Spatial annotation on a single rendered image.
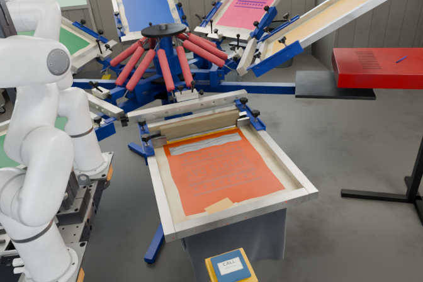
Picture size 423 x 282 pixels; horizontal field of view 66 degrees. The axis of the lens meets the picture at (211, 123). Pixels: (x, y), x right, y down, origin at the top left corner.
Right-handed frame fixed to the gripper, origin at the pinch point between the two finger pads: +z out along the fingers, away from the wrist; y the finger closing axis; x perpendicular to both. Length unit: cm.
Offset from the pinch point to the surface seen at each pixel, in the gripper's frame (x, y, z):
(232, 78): -148, -327, 31
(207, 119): -27, -47, 57
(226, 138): -25, -50, 70
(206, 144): -32, -42, 67
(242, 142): -19, -50, 75
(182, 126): -36, -39, 53
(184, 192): -29, -9, 77
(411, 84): 51, -121, 100
